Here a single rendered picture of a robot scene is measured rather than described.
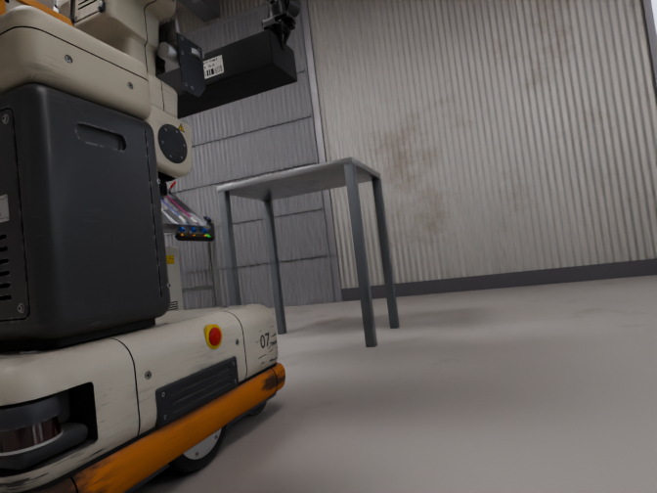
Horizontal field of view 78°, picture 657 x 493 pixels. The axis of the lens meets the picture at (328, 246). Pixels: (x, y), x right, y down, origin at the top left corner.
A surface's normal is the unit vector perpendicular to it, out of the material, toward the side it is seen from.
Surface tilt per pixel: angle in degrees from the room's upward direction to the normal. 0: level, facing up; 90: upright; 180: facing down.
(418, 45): 90
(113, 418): 90
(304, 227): 90
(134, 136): 90
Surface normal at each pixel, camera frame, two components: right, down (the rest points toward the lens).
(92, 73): 0.92, -0.13
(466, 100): -0.34, 0.00
